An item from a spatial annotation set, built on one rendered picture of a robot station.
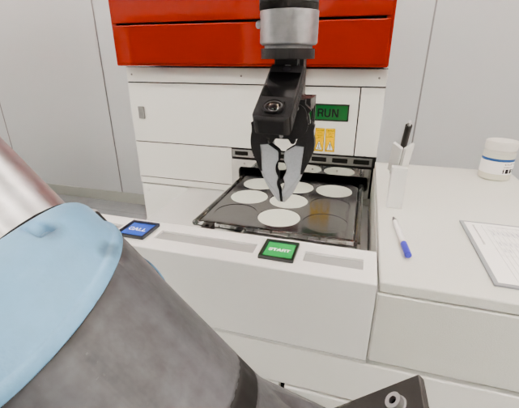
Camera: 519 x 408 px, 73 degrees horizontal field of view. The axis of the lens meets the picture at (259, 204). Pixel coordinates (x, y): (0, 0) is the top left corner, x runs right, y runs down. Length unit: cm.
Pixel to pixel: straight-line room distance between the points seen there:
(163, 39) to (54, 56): 247
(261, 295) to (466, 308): 28
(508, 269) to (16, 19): 371
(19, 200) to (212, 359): 21
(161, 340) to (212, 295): 43
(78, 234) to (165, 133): 109
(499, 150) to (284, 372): 72
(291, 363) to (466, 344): 26
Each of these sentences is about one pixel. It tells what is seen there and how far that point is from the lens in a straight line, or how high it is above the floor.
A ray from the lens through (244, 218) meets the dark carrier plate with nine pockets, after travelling 82.
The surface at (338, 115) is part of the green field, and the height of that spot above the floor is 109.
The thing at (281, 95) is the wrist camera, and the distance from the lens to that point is 43.
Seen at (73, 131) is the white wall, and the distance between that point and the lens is 360.
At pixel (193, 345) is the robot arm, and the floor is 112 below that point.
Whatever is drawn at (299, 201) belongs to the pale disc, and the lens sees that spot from 92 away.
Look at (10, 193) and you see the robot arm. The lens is 33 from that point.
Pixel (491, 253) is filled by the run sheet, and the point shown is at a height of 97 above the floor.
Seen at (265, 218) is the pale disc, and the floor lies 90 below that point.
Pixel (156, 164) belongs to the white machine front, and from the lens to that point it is 131.
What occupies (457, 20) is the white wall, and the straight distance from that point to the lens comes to 259.
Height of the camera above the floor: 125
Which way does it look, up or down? 23 degrees down
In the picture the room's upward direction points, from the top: straight up
